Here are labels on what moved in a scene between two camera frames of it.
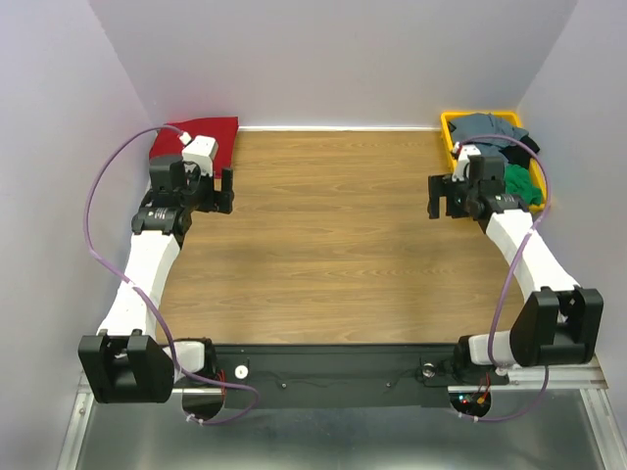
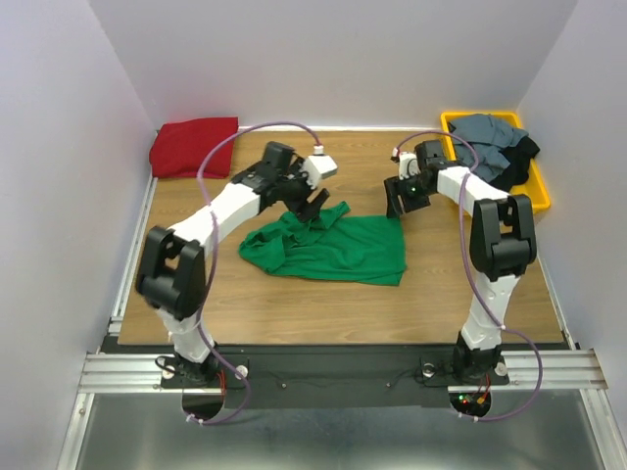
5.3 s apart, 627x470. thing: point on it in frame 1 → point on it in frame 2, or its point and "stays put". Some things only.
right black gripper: (443, 185) → (394, 186)
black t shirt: (517, 154) stays put
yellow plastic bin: (450, 150) stays put
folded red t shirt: (224, 129) stays put
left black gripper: (217, 201) → (302, 209)
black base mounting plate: (341, 375) stays put
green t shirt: (517, 181) → (334, 246)
